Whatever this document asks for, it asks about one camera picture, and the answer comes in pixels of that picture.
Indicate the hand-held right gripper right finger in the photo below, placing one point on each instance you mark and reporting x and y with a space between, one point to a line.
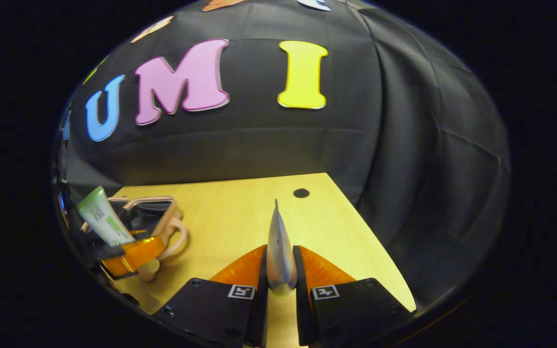
301 299

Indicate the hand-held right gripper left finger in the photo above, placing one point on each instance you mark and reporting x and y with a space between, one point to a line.
261 299

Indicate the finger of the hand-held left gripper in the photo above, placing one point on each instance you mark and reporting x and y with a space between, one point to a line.
133 256

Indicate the silver skin care tube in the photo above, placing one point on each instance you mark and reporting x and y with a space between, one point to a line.
281 261

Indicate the white green skin care tube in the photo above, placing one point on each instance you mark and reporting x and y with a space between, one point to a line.
104 217

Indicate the small beige suitcase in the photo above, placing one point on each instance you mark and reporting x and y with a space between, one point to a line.
172 220

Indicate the black backdrop cloth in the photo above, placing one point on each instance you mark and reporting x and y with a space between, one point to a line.
404 145

